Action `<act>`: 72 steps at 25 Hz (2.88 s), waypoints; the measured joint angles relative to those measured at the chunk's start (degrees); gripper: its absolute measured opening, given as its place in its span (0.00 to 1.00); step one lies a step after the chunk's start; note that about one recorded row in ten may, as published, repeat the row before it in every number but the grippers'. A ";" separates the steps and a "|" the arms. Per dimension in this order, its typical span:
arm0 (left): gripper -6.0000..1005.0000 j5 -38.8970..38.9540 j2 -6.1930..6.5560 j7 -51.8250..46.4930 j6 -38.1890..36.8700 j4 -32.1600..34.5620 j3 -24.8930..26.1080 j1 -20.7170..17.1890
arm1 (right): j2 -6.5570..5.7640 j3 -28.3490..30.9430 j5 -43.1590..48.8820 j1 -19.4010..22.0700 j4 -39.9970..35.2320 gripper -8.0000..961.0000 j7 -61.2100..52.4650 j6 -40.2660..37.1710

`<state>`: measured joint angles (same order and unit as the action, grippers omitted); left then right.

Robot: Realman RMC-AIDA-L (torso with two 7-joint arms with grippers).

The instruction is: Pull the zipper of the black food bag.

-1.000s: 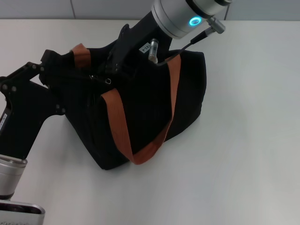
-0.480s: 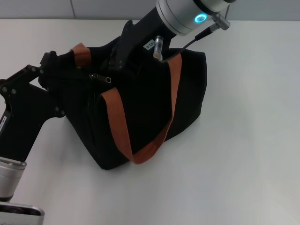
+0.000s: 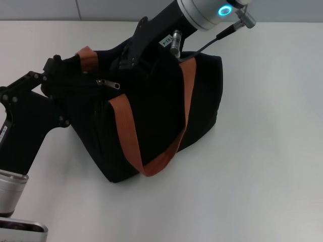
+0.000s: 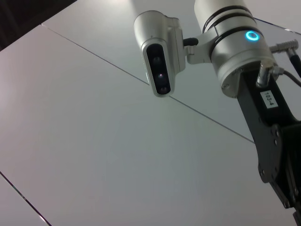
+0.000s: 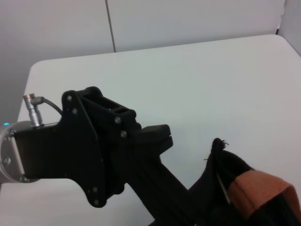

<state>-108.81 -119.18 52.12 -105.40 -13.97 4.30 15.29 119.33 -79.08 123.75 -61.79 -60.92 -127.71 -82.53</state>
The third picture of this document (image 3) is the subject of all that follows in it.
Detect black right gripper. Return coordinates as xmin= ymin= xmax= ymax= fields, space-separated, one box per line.
xmin=110 ymin=2 xmax=198 ymax=71

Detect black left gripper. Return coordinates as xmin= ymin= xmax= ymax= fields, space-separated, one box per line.
xmin=0 ymin=54 xmax=72 ymax=175

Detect silver metal zipper pull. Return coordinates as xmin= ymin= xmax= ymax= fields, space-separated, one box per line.
xmin=95 ymin=79 xmax=121 ymax=89

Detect black food bag orange handles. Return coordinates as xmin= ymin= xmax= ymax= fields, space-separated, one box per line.
xmin=62 ymin=46 xmax=224 ymax=184

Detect right gripper cable with connector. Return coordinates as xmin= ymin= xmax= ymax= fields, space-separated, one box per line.
xmin=169 ymin=11 xmax=257 ymax=61

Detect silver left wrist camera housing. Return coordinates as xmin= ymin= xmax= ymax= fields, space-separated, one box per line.
xmin=0 ymin=217 xmax=48 ymax=242

